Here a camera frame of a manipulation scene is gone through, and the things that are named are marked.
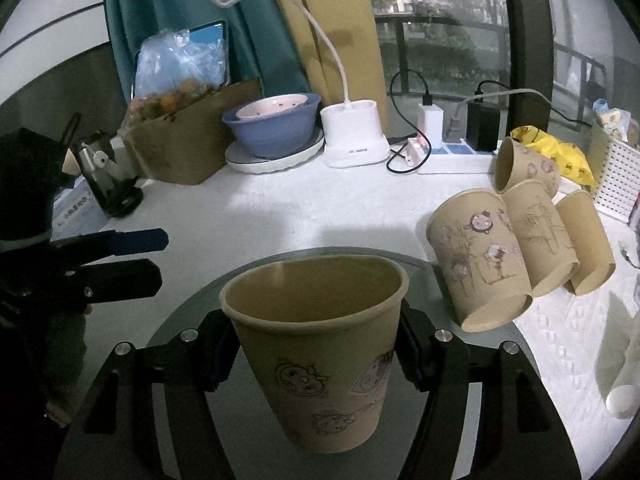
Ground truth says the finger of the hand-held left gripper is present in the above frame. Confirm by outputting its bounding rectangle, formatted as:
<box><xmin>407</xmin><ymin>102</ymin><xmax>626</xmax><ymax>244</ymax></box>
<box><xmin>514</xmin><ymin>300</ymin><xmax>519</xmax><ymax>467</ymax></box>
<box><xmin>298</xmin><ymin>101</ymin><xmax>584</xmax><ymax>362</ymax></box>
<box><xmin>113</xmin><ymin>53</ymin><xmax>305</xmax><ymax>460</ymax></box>
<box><xmin>64</xmin><ymin>258</ymin><xmax>163</xmax><ymax>314</ymax></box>
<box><xmin>50</xmin><ymin>228</ymin><xmax>169</xmax><ymax>267</ymax></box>

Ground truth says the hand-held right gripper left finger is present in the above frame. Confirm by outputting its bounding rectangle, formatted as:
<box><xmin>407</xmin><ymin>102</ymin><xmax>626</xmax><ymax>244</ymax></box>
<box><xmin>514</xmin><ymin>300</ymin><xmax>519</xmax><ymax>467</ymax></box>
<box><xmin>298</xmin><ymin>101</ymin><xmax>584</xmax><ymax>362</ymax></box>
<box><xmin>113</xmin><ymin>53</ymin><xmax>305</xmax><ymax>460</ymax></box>
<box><xmin>55</xmin><ymin>309</ymin><xmax>240</xmax><ymax>480</ymax></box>

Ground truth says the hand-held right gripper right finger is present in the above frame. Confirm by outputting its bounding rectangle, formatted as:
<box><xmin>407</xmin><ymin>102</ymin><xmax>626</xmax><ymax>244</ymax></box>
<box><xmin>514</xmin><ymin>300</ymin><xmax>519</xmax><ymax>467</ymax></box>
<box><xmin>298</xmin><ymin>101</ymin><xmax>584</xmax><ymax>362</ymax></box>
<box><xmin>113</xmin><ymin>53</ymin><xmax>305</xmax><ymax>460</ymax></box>
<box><xmin>396</xmin><ymin>302</ymin><xmax>582</xmax><ymax>480</ymax></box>

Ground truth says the brown paper cup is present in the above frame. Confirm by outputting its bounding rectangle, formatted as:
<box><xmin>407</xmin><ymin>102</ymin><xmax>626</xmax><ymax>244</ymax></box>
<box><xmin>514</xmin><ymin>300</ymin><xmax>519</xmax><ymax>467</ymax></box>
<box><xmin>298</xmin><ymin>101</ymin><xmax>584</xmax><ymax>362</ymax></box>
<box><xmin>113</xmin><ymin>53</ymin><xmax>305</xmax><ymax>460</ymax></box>
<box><xmin>426</xmin><ymin>188</ymin><xmax>534</xmax><ymax>334</ymax></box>
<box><xmin>219</xmin><ymin>254</ymin><xmax>410</xmax><ymax>455</ymax></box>
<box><xmin>554</xmin><ymin>189</ymin><xmax>617</xmax><ymax>296</ymax></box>
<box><xmin>494</xmin><ymin>135</ymin><xmax>562</xmax><ymax>199</ymax></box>
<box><xmin>501</xmin><ymin>178</ymin><xmax>581</xmax><ymax>297</ymax></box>

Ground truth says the white printed carton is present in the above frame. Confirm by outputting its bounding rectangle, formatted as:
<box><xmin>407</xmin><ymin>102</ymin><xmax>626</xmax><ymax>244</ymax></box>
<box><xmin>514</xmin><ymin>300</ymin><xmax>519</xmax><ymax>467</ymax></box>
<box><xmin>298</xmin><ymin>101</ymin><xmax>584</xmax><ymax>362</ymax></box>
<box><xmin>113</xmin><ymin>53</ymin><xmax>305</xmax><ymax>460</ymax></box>
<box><xmin>50</xmin><ymin>176</ymin><xmax>112</xmax><ymax>242</ymax></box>

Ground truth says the round grey glass tray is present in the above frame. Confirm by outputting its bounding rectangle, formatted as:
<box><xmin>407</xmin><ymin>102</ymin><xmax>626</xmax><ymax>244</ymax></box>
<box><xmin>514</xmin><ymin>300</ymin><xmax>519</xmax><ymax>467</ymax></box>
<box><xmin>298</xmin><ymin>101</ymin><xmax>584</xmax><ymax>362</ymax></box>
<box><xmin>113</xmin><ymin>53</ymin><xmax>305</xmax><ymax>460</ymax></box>
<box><xmin>144</xmin><ymin>245</ymin><xmax>543</xmax><ymax>480</ymax></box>

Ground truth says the brown cardboard box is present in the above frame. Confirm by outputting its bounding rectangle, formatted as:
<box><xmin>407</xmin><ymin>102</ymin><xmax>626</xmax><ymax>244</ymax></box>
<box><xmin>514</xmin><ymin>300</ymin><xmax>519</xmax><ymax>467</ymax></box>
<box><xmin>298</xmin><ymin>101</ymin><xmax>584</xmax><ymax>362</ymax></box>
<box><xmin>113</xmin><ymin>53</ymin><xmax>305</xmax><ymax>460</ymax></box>
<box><xmin>121</xmin><ymin>77</ymin><xmax>264</xmax><ymax>186</ymax></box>

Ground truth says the blue plastic bowl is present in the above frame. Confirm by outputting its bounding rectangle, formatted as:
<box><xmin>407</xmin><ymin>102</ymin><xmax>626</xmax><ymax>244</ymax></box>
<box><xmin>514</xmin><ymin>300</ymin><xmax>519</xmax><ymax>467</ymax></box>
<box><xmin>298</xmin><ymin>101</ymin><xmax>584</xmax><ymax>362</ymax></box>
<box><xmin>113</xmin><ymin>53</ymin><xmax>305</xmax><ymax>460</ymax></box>
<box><xmin>222</xmin><ymin>92</ymin><xmax>322</xmax><ymax>159</ymax></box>

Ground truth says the clear bag of fruit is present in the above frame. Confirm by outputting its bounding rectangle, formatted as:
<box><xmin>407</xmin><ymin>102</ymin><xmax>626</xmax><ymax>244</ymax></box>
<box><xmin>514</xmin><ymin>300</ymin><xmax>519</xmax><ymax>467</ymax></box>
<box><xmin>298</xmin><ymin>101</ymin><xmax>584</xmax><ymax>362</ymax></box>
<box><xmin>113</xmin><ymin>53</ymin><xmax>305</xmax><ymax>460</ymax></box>
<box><xmin>126</xmin><ymin>29</ymin><xmax>227</xmax><ymax>122</ymax></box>

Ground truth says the white round plate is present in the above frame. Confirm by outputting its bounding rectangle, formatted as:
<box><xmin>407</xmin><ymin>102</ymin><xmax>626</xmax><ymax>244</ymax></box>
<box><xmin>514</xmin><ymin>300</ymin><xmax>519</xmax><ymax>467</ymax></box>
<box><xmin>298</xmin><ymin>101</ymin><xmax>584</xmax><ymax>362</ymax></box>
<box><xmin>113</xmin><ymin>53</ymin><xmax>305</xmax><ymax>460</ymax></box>
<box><xmin>224</xmin><ymin>126</ymin><xmax>326</xmax><ymax>175</ymax></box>

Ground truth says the pink strainer bowl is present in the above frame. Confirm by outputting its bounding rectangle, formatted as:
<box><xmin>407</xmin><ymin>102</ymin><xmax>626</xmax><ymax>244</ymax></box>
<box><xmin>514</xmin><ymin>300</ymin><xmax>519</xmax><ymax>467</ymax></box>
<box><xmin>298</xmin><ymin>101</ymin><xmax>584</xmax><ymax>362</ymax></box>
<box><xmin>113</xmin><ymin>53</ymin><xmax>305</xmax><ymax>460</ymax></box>
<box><xmin>235</xmin><ymin>94</ymin><xmax>311</xmax><ymax>121</ymax></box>

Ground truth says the white power strip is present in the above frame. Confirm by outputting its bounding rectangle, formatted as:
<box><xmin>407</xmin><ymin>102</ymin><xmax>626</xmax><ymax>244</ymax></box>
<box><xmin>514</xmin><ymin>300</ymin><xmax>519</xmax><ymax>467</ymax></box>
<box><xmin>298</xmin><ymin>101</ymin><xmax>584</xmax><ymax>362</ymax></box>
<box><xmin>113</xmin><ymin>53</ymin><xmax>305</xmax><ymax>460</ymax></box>
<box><xmin>407</xmin><ymin>136</ymin><xmax>501</xmax><ymax>176</ymax></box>

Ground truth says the tablet with blue screen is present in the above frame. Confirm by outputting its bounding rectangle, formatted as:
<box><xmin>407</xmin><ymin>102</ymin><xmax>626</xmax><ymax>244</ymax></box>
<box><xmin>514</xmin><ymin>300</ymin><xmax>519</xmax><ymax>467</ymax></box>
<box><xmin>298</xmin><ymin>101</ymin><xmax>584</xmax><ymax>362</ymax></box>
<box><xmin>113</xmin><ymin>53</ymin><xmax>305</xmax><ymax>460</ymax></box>
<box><xmin>189</xmin><ymin>19</ymin><xmax>231</xmax><ymax>87</ymax></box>

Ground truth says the white desk lamp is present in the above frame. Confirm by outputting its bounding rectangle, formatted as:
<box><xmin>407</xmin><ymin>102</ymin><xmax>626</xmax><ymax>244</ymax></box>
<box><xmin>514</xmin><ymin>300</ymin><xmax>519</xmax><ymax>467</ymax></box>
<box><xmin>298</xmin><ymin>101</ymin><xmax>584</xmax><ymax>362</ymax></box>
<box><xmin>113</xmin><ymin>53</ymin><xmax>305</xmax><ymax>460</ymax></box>
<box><xmin>202</xmin><ymin>0</ymin><xmax>391</xmax><ymax>169</ymax></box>

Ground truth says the white charger block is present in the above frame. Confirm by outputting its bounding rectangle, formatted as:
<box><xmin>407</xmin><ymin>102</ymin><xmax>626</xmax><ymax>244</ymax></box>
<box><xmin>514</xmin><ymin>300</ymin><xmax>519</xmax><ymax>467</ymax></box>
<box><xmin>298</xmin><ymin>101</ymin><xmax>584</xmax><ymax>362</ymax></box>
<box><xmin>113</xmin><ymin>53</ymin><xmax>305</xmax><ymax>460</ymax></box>
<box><xmin>418</xmin><ymin>102</ymin><xmax>445</xmax><ymax>150</ymax></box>

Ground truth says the black power adapter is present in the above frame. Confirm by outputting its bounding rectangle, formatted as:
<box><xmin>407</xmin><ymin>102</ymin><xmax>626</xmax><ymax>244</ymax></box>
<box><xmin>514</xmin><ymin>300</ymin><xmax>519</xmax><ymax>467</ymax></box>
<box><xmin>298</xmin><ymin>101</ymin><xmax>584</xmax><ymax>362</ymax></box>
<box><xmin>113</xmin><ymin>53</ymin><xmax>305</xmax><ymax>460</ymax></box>
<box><xmin>466</xmin><ymin>104</ymin><xmax>501</xmax><ymax>153</ymax></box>

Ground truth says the yellow plastic bag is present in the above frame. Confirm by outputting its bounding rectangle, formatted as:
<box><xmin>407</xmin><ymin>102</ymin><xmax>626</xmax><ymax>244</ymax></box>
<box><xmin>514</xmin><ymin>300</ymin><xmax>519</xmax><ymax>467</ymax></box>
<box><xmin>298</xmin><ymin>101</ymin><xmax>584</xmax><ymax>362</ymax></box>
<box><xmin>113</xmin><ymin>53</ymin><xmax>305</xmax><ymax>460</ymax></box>
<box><xmin>509</xmin><ymin>125</ymin><xmax>596</xmax><ymax>192</ymax></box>

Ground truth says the white plastic basket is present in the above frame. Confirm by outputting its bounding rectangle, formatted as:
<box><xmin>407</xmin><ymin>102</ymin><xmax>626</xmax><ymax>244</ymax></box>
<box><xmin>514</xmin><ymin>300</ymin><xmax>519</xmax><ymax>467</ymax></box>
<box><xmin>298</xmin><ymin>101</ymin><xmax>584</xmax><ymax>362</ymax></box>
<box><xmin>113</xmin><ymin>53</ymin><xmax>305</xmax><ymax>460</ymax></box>
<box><xmin>587</xmin><ymin>98</ymin><xmax>640</xmax><ymax>222</ymax></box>

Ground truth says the yellow curtain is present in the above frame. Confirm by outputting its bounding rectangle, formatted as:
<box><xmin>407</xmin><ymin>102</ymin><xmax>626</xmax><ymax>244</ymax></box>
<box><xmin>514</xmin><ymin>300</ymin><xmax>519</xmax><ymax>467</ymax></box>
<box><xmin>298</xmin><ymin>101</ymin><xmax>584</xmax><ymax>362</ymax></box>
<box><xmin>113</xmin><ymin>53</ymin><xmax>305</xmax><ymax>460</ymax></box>
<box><xmin>271</xmin><ymin>0</ymin><xmax>391</xmax><ymax>137</ymax></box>

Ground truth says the black balcony railing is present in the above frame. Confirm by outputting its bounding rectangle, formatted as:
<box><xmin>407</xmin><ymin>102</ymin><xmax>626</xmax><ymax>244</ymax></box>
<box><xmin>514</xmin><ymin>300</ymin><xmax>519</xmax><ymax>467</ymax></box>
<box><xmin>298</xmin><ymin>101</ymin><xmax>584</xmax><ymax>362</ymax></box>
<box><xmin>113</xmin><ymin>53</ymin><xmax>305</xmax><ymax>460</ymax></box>
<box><xmin>374</xmin><ymin>12</ymin><xmax>618</xmax><ymax>102</ymax></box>

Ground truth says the black charger cable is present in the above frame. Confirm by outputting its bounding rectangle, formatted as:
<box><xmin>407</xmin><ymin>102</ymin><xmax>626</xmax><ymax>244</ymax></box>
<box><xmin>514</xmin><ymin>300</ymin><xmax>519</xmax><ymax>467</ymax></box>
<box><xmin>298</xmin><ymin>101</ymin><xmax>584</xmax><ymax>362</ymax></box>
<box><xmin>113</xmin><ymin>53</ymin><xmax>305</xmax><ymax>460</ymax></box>
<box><xmin>387</xmin><ymin>70</ymin><xmax>437</xmax><ymax>176</ymax></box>

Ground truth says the grey power cable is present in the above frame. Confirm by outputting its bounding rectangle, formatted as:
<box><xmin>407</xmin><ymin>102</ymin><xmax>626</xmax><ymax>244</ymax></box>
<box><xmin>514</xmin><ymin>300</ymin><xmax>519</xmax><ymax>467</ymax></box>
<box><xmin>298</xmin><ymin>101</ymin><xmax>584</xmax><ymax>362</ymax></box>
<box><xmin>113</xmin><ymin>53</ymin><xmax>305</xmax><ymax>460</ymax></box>
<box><xmin>449</xmin><ymin>88</ymin><xmax>557</xmax><ymax>137</ymax></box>

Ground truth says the black adapter cable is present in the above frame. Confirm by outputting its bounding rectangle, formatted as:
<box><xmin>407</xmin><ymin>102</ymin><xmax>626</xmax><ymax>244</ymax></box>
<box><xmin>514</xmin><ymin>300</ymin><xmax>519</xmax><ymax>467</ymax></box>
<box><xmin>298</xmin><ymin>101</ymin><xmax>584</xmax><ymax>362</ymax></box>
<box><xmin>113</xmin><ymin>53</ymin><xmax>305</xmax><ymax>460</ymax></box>
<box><xmin>474</xmin><ymin>79</ymin><xmax>594</xmax><ymax>129</ymax></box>

